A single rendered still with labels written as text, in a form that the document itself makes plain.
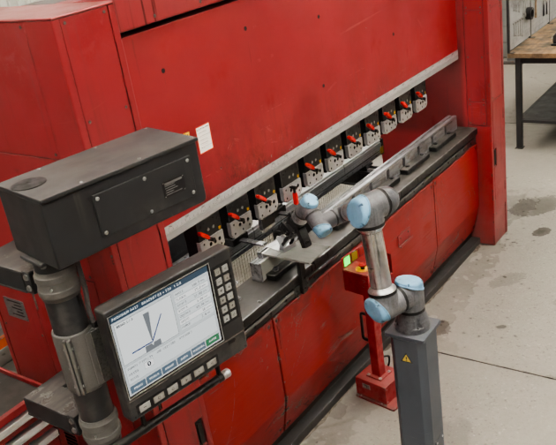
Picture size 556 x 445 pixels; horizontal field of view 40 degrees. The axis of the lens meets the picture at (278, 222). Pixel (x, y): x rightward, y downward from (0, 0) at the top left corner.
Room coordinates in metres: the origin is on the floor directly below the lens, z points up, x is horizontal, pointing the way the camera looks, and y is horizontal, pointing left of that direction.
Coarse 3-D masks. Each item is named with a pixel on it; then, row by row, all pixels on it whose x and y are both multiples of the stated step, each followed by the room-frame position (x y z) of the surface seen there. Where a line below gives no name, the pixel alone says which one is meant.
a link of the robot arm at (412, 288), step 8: (400, 280) 2.73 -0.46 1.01; (408, 280) 2.73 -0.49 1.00; (416, 280) 2.72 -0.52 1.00; (400, 288) 2.69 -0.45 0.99; (408, 288) 2.68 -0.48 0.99; (416, 288) 2.68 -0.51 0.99; (424, 288) 2.72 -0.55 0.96; (408, 296) 2.67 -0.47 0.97; (416, 296) 2.68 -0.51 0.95; (424, 296) 2.71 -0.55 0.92; (408, 304) 2.66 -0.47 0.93; (416, 304) 2.68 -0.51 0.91; (424, 304) 2.71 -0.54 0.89; (408, 312) 2.69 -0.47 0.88; (416, 312) 2.68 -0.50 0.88
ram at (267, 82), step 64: (256, 0) 3.35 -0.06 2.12; (320, 0) 3.73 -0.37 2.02; (384, 0) 4.21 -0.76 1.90; (448, 0) 4.84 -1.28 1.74; (128, 64) 2.74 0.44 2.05; (192, 64) 2.99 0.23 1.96; (256, 64) 3.29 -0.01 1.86; (320, 64) 3.68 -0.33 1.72; (384, 64) 4.16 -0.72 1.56; (448, 64) 4.80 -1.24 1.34; (192, 128) 2.94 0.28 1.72; (256, 128) 3.24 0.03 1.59; (320, 128) 3.62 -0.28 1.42
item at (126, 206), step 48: (144, 144) 2.06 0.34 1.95; (192, 144) 2.05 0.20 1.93; (0, 192) 1.90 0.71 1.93; (48, 192) 1.77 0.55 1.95; (96, 192) 1.83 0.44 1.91; (144, 192) 1.92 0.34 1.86; (192, 192) 2.02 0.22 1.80; (48, 240) 1.74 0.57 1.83; (96, 240) 1.81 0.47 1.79; (48, 288) 1.81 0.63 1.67; (96, 384) 1.82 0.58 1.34; (96, 432) 1.81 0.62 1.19
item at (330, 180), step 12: (372, 144) 4.53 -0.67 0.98; (360, 156) 4.39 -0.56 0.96; (372, 156) 4.51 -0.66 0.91; (348, 168) 4.28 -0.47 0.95; (360, 168) 4.39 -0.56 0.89; (324, 180) 4.08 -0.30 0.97; (336, 180) 4.17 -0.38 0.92; (312, 192) 3.97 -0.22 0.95; (324, 192) 4.06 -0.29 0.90; (288, 204) 3.80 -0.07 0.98; (252, 228) 3.55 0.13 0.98; (276, 228) 3.69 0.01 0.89; (240, 252) 3.45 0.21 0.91
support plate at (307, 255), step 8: (296, 240) 3.28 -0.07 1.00; (296, 248) 3.19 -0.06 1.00; (304, 248) 3.18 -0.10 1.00; (312, 248) 3.17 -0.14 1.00; (320, 248) 3.15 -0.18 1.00; (328, 248) 3.16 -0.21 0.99; (272, 256) 3.16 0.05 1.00; (280, 256) 3.14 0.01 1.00; (288, 256) 3.12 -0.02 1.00; (296, 256) 3.11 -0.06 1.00; (304, 256) 3.10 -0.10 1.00; (312, 256) 3.08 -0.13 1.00
